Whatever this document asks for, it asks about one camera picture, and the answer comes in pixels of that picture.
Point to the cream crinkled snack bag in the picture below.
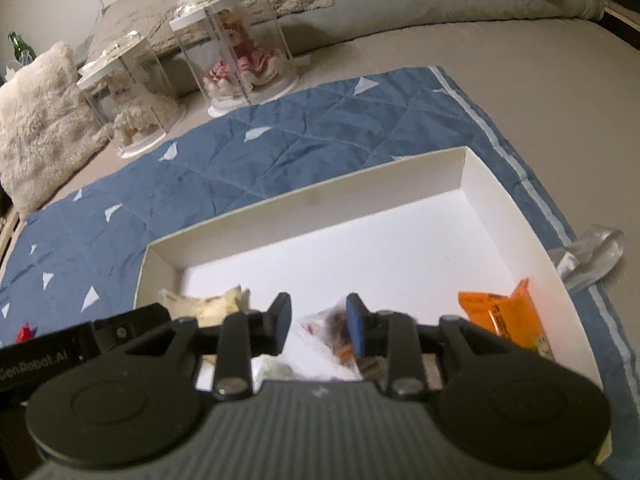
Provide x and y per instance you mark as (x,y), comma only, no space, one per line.
(209,311)

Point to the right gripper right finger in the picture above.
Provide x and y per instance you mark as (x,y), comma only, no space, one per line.
(394,337)

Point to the clear dark candy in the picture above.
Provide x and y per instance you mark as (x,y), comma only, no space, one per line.
(330,328)

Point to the orange snack packet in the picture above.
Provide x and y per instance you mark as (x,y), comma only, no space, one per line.
(514,317)

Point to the green glass bottle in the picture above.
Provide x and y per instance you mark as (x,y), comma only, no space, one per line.
(23,53)

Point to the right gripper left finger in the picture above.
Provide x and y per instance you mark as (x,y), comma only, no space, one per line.
(243,337)

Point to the small red candy packet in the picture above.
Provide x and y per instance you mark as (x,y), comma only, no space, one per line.
(25,333)

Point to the blue quilted mat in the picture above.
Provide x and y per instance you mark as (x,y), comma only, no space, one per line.
(79,259)

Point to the white cardboard tray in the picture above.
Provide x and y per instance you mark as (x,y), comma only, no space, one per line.
(407,236)

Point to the fluffy white pillow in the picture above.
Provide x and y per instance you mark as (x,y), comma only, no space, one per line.
(48,129)

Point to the white doll display case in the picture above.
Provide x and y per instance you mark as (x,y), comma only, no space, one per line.
(131,95)

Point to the green white candy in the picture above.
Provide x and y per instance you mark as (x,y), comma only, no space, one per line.
(271,369)

